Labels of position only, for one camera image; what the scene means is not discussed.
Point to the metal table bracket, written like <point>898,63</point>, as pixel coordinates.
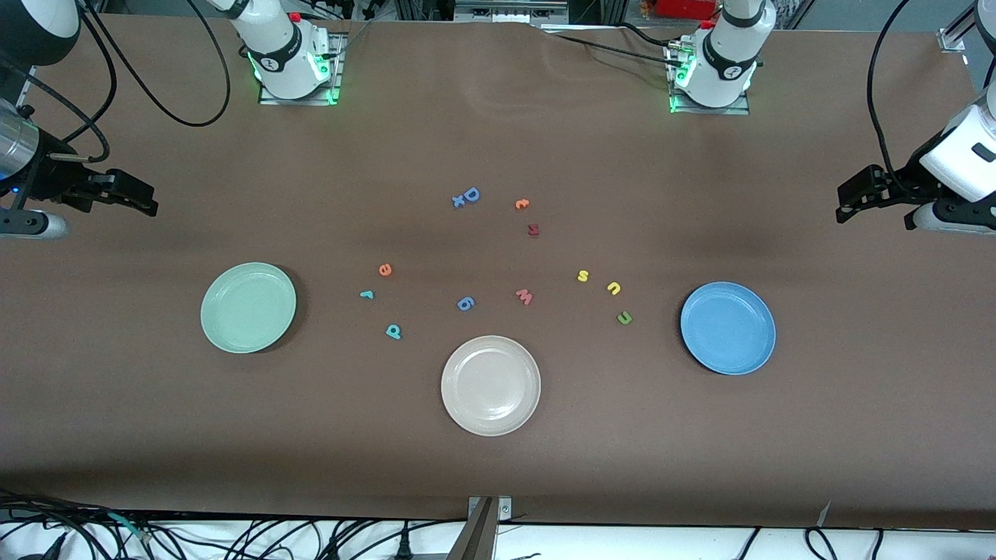
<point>482,537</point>

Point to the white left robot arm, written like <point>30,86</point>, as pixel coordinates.
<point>724,54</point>

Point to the blue plate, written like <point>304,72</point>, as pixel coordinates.
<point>727,328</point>

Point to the blue letter g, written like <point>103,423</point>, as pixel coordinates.
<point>464,303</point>

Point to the green plate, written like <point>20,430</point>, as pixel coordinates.
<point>248,307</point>

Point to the small grey tape tab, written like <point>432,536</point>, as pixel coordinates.
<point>824,515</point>

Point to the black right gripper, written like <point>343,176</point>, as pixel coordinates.
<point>54,177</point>

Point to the pink letter w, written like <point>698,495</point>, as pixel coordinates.
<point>524,296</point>

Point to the red box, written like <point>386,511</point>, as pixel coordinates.
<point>685,8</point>

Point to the teal letter p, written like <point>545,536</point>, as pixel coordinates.
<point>394,332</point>

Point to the brown table cover sheet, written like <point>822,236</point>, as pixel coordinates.
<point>498,467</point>

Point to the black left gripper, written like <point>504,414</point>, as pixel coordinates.
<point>896,188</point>

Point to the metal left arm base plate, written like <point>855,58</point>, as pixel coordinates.
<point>700,110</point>

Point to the grey metal box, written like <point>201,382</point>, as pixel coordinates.
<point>510,9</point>

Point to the short aluminium frame profile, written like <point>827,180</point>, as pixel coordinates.
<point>955,35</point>

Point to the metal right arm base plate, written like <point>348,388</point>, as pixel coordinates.
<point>303,101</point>

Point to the blue letter D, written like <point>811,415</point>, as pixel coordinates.
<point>468,194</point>

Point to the beige plate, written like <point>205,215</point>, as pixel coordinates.
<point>491,385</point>

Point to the long aluminium frame rail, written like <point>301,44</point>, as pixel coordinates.
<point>26,85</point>

